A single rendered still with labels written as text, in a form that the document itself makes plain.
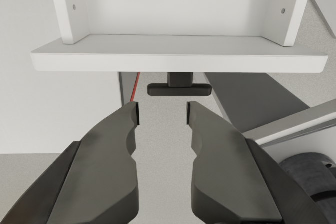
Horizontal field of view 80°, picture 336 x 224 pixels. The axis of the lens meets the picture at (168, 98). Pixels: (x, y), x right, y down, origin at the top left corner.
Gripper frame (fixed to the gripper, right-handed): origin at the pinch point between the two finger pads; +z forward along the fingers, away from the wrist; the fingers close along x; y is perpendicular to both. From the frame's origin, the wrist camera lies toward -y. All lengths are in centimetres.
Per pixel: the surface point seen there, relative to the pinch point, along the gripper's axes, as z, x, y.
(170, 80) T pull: 8.9, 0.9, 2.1
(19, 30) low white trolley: 24.0, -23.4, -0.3
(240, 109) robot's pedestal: 42, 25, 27
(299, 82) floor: 100, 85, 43
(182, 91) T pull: 8.8, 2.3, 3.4
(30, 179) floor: 99, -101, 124
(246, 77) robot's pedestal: 59, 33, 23
